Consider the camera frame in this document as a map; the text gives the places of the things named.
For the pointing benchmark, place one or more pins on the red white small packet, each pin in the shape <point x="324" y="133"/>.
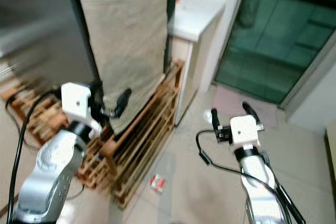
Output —
<point x="157" y="183"/>

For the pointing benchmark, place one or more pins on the wooden slatted rack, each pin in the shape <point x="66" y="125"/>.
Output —
<point x="136" y="156"/>

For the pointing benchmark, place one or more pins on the pink floor mat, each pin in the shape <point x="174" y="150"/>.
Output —
<point x="241" y="100"/>

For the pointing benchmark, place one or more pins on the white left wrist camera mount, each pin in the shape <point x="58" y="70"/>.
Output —
<point x="76" y="100"/>

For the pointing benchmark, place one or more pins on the beige cloth cover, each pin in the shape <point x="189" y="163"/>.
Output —
<point x="121" y="35"/>

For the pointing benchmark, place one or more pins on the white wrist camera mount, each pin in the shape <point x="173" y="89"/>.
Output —
<point x="244" y="129"/>
<point x="76" y="100"/>

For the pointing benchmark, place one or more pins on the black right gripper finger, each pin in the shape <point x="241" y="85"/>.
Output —
<point x="249" y="110"/>
<point x="214" y="119"/>

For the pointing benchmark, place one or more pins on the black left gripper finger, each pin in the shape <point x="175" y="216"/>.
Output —
<point x="122" y="100"/>

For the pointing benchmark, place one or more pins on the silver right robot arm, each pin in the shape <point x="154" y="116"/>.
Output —
<point x="257" y="182"/>

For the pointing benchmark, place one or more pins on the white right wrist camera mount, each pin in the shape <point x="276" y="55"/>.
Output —
<point x="244" y="129"/>

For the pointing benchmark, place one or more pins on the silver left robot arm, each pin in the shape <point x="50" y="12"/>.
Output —
<point x="47" y="177"/>

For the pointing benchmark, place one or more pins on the white framed glass sliding door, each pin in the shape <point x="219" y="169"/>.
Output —
<point x="268" y="35"/>

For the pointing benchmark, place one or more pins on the dark grey fridge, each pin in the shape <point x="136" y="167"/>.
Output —
<point x="42" y="24"/>

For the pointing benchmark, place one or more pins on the white counter cabinet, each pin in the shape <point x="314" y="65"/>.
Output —
<point x="194" y="17"/>

